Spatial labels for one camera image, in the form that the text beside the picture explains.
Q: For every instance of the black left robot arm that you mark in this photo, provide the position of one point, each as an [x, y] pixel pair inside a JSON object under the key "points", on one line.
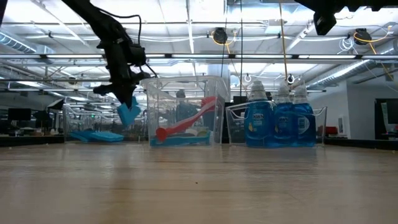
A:
{"points": [[93, 18]]}

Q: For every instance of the black computer monitor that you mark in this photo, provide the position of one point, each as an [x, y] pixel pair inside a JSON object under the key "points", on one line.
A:
{"points": [[19, 114], [388, 115]]}

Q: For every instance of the person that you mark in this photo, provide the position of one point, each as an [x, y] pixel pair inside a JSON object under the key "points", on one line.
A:
{"points": [[185, 110]]}

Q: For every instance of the silver ventilation duct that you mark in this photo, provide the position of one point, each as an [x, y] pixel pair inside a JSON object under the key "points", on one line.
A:
{"points": [[18, 45], [342, 73]]}

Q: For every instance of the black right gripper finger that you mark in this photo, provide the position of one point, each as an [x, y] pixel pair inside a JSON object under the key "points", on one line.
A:
{"points": [[324, 23]]}

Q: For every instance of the clear rounded plastic bin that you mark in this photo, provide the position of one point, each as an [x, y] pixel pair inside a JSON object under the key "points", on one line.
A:
{"points": [[74, 121], [236, 124]]}

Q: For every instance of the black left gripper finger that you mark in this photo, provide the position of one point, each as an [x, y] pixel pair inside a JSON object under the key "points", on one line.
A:
{"points": [[124, 96], [102, 89]]}

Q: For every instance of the red dish brush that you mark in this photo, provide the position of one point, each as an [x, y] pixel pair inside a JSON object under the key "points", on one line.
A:
{"points": [[183, 124]]}

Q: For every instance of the blue dish brush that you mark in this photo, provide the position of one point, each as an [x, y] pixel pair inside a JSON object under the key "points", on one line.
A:
{"points": [[180, 141]]}

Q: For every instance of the blue dish soap bottle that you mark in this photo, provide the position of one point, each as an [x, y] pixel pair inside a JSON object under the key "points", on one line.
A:
{"points": [[304, 124], [283, 124], [258, 124]]}

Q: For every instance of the clear rectangular plastic tub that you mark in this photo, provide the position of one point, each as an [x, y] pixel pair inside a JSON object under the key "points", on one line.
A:
{"points": [[161, 102]]}

